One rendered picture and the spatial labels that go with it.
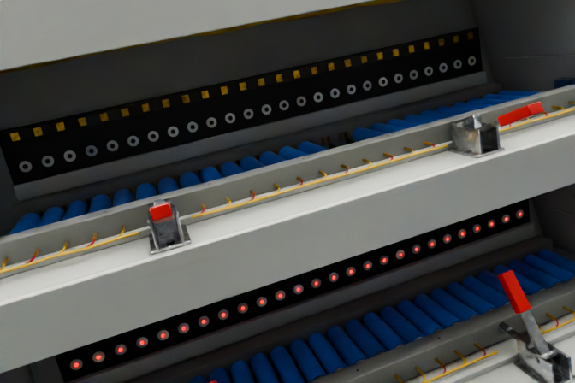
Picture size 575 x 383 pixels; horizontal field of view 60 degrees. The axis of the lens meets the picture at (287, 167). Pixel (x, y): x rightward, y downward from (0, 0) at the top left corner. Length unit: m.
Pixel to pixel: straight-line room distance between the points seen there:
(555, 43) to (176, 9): 0.41
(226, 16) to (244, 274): 0.19
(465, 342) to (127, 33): 0.39
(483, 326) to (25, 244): 0.39
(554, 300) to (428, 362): 0.14
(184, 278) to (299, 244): 0.09
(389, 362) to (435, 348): 0.04
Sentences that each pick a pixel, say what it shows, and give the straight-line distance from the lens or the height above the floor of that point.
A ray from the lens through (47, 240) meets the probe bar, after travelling 0.41.
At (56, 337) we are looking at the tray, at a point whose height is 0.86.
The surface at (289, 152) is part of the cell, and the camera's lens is 0.48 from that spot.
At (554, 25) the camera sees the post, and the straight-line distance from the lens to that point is 0.63.
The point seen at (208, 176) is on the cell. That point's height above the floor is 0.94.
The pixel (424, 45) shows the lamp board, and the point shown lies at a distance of 0.62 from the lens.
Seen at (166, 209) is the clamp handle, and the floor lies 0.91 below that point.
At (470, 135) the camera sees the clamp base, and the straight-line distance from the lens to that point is 0.44.
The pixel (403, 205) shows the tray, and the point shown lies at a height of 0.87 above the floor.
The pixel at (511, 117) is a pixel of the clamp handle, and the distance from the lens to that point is 0.41.
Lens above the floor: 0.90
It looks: 3 degrees up
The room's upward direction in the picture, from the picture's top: 16 degrees counter-clockwise
